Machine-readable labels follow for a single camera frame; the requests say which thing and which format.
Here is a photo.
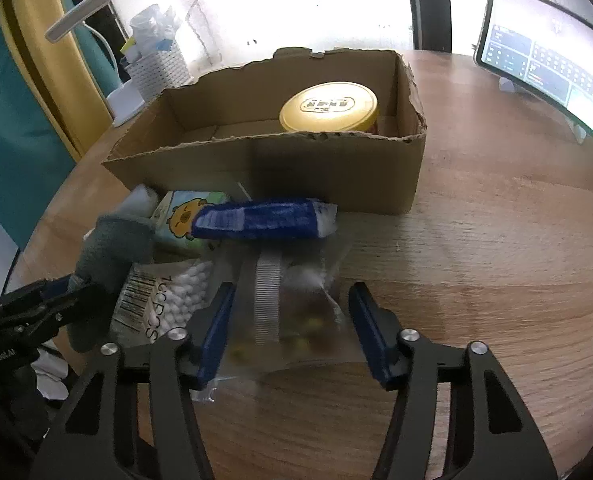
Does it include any white woven basket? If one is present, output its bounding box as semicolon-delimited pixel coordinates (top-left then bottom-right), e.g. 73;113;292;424
124;40;193;102

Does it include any black window frame post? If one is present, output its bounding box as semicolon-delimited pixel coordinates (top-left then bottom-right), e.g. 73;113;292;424
405;0;452;54

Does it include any white sock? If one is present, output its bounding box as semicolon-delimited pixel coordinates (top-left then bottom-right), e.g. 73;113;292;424
121;185;160;219

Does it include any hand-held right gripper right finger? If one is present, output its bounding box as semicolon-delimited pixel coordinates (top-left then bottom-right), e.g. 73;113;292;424
347;281;560;480

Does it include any clear zip bag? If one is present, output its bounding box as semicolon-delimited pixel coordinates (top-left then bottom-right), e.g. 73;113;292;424
191;237;353;403

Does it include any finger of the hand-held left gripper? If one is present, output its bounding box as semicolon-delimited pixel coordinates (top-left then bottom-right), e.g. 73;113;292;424
0;274;80;317
6;282;104;346

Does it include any white desk lamp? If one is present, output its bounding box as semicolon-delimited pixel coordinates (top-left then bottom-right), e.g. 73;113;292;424
45;0;148;128

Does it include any yellow chair back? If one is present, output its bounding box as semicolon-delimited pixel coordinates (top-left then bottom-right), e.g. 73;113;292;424
0;0;98;160

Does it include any grey sock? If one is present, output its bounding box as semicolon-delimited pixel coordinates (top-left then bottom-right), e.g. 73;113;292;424
71;214;158;353

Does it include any yellow lid jar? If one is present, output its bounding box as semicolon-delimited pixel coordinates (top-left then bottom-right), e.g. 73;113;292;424
279;82;380;137

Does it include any blue snack packet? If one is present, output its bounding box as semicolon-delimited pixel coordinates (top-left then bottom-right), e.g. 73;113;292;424
191;198;338;242

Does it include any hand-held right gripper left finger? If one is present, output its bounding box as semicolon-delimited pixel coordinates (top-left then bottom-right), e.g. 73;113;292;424
29;281;237;480

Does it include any tablet with lit screen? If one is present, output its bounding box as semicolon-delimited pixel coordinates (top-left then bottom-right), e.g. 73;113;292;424
475;0;593;145

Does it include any cardboard box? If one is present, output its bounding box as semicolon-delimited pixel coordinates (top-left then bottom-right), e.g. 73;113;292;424
102;47;428;217

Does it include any cartoon print tissue pack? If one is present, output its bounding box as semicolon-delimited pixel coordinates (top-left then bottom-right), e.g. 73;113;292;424
152;190;227;257

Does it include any teal cloth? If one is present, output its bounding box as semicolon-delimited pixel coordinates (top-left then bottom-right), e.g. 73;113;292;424
0;7;80;252

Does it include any crumpled clear plastic bag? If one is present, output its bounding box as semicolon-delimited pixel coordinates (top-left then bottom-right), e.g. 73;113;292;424
129;4;184;57

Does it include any bag of cotton swabs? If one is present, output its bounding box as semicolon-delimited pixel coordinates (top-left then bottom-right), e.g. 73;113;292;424
110;259;213;348

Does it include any white tablet stand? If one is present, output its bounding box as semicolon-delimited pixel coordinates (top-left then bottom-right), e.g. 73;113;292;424
498;76;589;144

